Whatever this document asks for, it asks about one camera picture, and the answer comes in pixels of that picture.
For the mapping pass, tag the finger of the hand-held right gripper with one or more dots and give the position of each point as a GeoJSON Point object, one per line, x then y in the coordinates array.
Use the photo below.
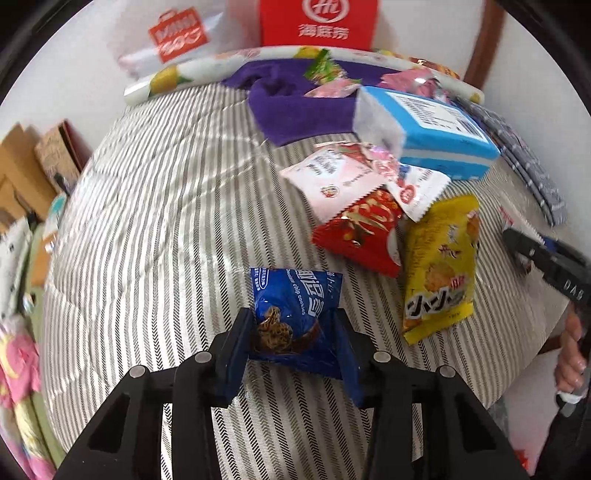
{"type": "Point", "coordinates": [524, 247]}
{"type": "Point", "coordinates": [565, 250]}

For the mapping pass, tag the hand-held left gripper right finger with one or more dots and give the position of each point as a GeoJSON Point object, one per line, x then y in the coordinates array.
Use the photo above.
{"type": "Point", "coordinates": [348, 360]}

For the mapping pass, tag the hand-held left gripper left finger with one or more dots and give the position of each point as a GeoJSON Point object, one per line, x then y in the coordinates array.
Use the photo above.
{"type": "Point", "coordinates": [235, 355]}

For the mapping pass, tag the white serrated snack packet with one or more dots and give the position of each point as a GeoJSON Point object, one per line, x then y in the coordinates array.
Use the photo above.
{"type": "Point", "coordinates": [528, 227]}

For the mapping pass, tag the blue cookie packet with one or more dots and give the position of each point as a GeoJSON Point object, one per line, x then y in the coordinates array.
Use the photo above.
{"type": "Point", "coordinates": [295, 318]}

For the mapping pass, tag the pile of snack packets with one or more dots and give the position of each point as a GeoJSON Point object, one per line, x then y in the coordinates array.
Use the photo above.
{"type": "Point", "coordinates": [364, 221]}

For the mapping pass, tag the blue tissue box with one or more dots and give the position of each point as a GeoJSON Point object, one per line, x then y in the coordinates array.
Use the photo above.
{"type": "Point", "coordinates": [438, 124]}

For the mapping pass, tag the purple towel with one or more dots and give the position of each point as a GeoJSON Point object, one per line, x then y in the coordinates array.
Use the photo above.
{"type": "Point", "coordinates": [277, 110]}

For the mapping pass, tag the person's right hand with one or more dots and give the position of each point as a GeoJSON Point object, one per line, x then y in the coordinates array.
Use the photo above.
{"type": "Point", "coordinates": [570, 355]}

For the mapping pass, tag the grey checked folded cloth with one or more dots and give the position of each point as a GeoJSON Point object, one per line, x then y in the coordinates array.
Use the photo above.
{"type": "Point", "coordinates": [531, 161]}

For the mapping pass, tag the striped quilted table cover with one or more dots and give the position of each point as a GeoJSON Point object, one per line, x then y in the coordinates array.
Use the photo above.
{"type": "Point", "coordinates": [161, 207]}

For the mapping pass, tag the orange chip bag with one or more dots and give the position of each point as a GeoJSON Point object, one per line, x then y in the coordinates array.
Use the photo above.
{"type": "Point", "coordinates": [438, 68]}

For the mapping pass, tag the pink cloth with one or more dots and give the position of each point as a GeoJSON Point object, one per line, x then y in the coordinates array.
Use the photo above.
{"type": "Point", "coordinates": [18, 364]}

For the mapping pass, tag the teal packet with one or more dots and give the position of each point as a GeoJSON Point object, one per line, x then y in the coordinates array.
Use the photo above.
{"type": "Point", "coordinates": [57, 212]}

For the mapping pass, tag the white flowered pillow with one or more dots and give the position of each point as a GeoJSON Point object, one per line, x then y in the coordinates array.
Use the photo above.
{"type": "Point", "coordinates": [11, 267]}

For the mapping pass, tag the duck print paper roll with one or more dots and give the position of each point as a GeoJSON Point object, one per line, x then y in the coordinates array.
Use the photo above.
{"type": "Point", "coordinates": [152, 83]}

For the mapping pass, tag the red paper bag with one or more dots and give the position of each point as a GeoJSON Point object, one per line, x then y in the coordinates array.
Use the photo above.
{"type": "Point", "coordinates": [318, 23]}

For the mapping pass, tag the white plastic shopping bag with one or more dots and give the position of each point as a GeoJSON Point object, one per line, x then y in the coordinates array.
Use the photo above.
{"type": "Point", "coordinates": [138, 57]}

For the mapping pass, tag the brown wooden door frame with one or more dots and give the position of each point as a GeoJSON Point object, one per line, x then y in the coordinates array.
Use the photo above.
{"type": "Point", "coordinates": [485, 37]}

